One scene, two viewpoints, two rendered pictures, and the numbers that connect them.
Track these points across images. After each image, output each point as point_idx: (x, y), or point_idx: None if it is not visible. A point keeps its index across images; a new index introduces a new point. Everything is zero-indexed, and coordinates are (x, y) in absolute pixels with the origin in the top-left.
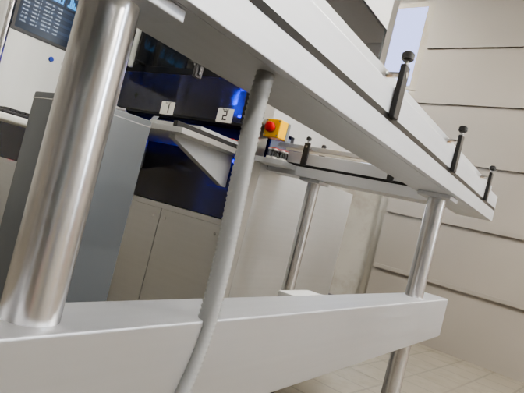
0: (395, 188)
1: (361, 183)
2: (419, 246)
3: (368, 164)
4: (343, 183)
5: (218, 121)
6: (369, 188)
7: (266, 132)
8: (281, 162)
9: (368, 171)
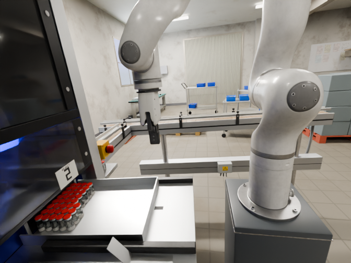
0: (125, 139)
1: (119, 146)
2: (166, 147)
3: (117, 136)
4: (115, 152)
5: (65, 185)
6: (121, 145)
7: (105, 155)
8: (117, 165)
9: (118, 139)
